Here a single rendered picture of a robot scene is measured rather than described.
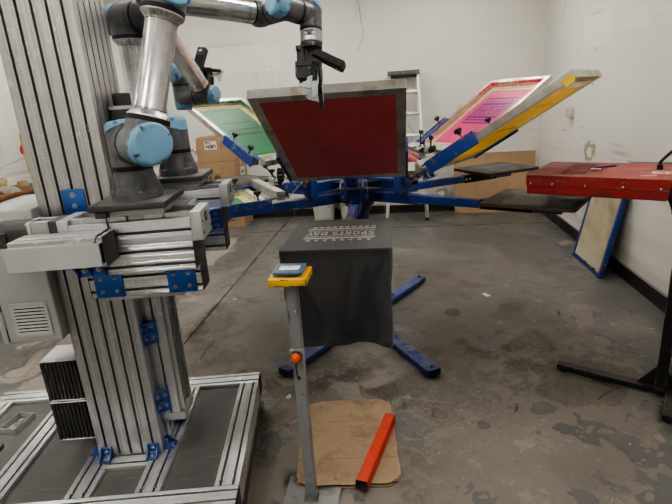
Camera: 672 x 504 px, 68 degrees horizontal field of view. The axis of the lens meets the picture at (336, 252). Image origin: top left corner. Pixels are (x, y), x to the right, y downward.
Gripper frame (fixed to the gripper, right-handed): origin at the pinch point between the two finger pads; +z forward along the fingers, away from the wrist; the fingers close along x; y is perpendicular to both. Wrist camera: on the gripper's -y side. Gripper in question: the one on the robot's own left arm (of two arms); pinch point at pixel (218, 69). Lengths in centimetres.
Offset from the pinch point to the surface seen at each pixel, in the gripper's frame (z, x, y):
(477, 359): 48, 142, 150
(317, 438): -46, 81, 156
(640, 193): 19, 195, 37
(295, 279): -83, 84, 62
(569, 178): 26, 167, 36
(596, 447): -15, 198, 142
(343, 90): -43, 82, 3
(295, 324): -80, 83, 80
